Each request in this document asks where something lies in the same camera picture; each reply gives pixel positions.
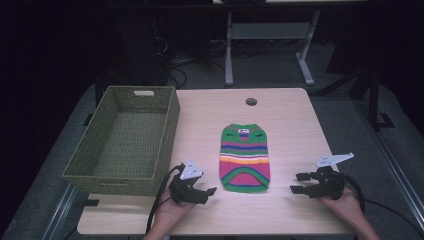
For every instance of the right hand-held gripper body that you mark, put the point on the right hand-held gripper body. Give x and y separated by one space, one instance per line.
328 186

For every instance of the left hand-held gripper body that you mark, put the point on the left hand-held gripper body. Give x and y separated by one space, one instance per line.
186 193

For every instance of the striped knitted pet sweater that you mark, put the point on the striped knitted pet sweater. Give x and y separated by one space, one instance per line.
244 156

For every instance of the person's left hand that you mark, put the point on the person's left hand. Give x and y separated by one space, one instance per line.
173 213

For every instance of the person's right hand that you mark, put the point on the person's right hand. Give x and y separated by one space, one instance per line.
343 208

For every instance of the green woven basket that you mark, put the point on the green woven basket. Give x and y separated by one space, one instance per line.
126 143

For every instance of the black metal stand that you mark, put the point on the black metal stand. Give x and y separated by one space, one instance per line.
375 100

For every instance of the dark cabinet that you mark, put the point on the dark cabinet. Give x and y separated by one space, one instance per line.
133 50

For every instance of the aluminium frame rail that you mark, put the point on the aluminium frame rail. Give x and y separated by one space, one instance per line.
60 213
393 166

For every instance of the black table bracket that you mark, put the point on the black table bracket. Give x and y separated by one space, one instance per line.
90 202

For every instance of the grey metal desk frame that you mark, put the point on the grey metal desk frame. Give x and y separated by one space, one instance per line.
266 30

